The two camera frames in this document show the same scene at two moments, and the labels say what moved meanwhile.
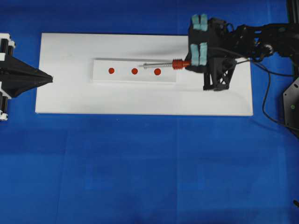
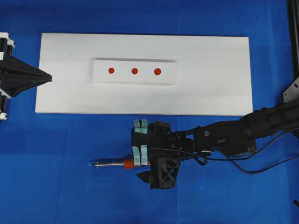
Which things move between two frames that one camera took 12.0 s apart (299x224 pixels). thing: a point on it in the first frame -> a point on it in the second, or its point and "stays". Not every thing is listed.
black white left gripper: x=10 y=67 stays
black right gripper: x=209 y=38 -> x=153 y=141
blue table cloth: x=86 y=168 stays
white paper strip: x=122 y=70 stays
